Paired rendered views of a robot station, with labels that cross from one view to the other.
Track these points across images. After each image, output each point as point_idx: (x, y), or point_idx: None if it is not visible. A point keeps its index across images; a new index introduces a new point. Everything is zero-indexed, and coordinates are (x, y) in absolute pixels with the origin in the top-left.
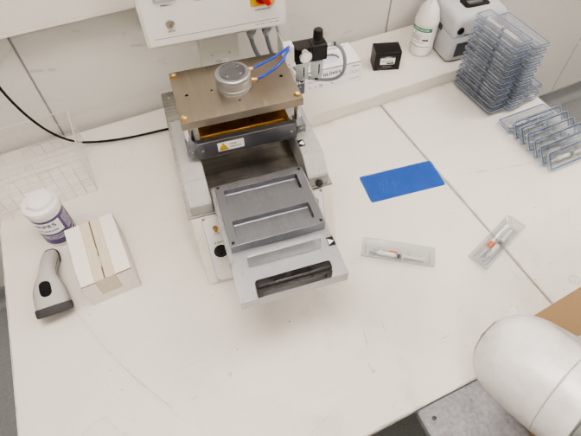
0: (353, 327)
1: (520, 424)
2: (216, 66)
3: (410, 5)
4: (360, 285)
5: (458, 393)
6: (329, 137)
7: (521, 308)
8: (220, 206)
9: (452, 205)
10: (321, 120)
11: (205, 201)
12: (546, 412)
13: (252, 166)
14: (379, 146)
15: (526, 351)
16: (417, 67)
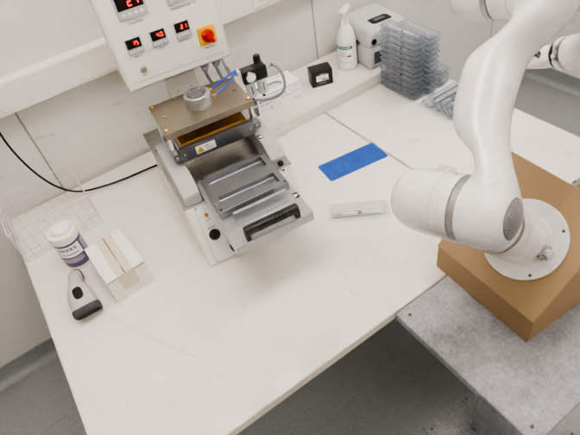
0: (333, 269)
1: (477, 303)
2: (183, 94)
3: (332, 34)
4: (333, 239)
5: (425, 293)
6: (287, 144)
7: None
8: (205, 190)
9: (396, 168)
10: (278, 133)
11: (194, 192)
12: (431, 207)
13: (226, 165)
14: (330, 141)
15: (413, 180)
16: (348, 78)
